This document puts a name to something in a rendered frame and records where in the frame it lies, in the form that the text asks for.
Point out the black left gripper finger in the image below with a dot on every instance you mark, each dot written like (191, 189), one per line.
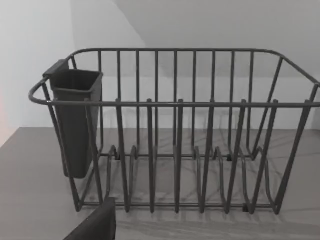
(100, 222)

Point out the dark grey cutlery holder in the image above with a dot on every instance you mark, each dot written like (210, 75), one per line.
(75, 120)

